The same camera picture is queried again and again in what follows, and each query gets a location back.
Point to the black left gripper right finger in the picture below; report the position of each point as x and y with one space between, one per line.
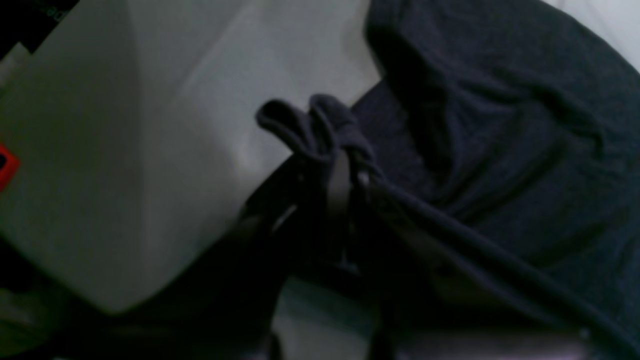
434 306

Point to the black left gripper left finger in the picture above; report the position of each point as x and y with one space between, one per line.
221 307

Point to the black t-shirt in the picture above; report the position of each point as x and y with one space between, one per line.
508 131

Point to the green table cloth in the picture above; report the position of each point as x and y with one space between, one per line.
136 129

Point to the red black clamp left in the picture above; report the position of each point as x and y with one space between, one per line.
9 165

